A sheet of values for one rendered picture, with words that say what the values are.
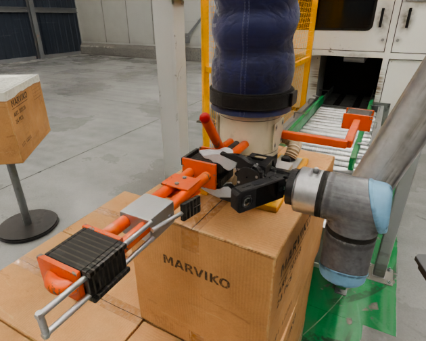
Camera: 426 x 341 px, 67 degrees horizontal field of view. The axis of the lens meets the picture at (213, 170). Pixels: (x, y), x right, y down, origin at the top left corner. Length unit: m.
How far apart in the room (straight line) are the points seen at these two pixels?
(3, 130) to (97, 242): 1.66
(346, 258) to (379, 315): 1.35
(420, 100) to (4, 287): 1.31
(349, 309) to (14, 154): 2.00
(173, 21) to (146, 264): 1.66
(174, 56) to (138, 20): 10.50
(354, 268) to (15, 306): 1.02
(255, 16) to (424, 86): 0.36
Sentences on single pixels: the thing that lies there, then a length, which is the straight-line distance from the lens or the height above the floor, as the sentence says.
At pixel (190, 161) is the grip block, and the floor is 1.10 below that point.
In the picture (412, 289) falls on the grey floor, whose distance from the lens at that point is 2.23.
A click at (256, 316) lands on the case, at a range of 0.81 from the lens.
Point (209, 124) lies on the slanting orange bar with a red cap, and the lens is 0.68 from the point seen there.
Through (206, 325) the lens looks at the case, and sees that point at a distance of 0.93.
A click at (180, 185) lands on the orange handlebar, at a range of 0.62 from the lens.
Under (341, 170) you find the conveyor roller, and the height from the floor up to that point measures 0.54.
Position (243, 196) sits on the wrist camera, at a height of 1.09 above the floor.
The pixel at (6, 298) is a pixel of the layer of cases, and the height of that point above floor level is 0.54.
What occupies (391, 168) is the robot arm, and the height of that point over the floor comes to 1.11.
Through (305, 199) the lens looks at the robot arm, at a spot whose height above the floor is 1.08.
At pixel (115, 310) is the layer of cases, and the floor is 0.54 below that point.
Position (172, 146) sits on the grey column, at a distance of 2.45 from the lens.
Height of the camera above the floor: 1.38
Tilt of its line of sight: 26 degrees down
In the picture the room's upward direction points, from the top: straight up
